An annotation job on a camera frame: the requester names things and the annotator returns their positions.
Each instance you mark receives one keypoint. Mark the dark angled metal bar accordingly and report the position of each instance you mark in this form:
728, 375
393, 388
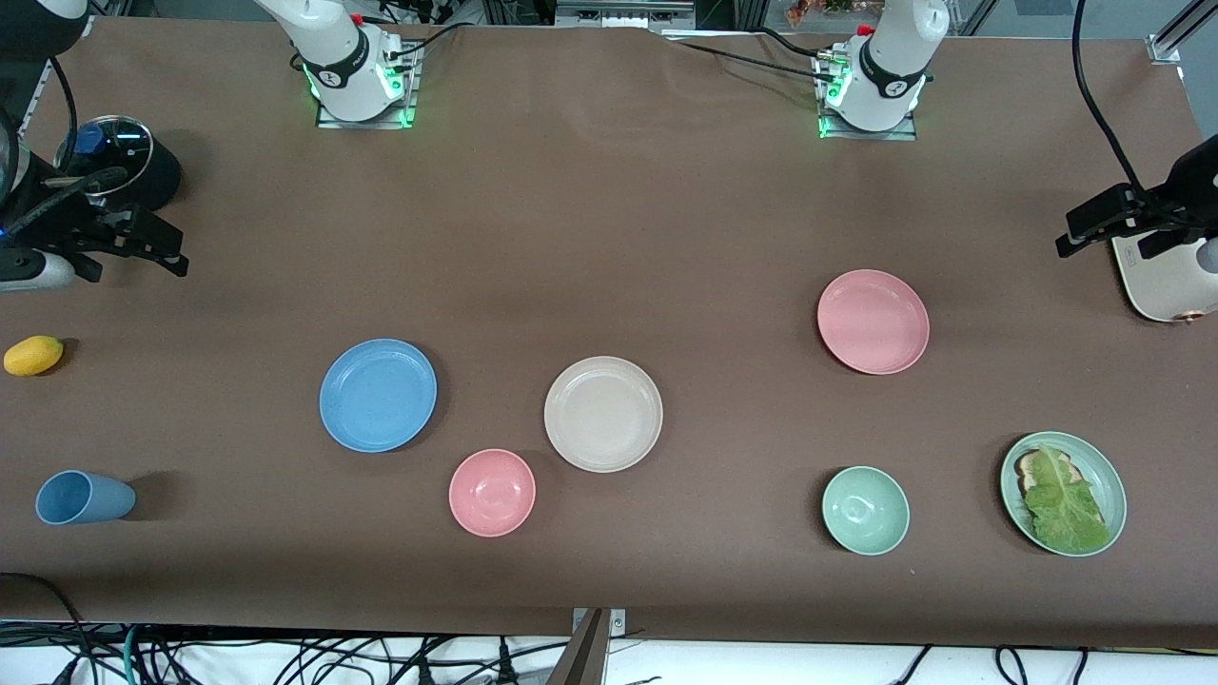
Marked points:
580, 656

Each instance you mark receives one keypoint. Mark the beige rounded board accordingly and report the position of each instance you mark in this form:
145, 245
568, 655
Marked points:
1166, 285

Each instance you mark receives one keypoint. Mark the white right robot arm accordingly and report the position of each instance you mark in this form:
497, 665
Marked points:
333, 57

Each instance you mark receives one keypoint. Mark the red orange plastic items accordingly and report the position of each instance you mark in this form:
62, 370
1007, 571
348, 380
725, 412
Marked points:
833, 9

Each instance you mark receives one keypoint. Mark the yellow lemon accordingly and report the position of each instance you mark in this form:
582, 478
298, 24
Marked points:
33, 355

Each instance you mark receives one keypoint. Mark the green oval plate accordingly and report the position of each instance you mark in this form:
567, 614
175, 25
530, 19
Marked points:
1109, 495

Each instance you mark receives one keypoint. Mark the grey metal bracket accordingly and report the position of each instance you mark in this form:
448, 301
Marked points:
618, 620

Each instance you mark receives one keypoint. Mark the small green bowl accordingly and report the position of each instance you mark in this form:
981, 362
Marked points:
865, 510

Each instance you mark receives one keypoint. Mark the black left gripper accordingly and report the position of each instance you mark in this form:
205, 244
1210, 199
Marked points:
1183, 193

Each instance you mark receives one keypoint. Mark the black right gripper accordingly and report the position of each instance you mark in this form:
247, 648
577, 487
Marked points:
59, 225

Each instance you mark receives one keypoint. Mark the glass lid blue knob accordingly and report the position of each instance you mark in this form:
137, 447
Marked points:
114, 147

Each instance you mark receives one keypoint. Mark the aluminium corner profile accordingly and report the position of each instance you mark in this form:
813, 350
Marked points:
1175, 38

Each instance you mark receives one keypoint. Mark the pink plate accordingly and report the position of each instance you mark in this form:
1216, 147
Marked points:
873, 322

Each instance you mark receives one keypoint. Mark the blue cup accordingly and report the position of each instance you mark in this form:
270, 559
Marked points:
81, 498

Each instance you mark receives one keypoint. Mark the small pink bowl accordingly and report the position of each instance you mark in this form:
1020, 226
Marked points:
492, 492

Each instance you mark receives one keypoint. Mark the toasted bread slice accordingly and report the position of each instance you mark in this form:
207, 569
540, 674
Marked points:
1028, 466

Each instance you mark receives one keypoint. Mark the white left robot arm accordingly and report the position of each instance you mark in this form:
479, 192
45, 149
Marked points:
890, 67

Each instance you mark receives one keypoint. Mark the blue plate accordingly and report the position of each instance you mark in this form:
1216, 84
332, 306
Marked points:
378, 395

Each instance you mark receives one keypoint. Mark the beige plate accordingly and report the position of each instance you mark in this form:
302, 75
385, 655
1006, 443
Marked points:
603, 414

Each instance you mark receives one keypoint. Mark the brown table cover sheet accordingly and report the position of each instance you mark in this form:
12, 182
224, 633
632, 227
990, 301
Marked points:
666, 238

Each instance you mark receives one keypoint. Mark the green lettuce leaf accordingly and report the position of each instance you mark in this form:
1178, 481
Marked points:
1066, 504

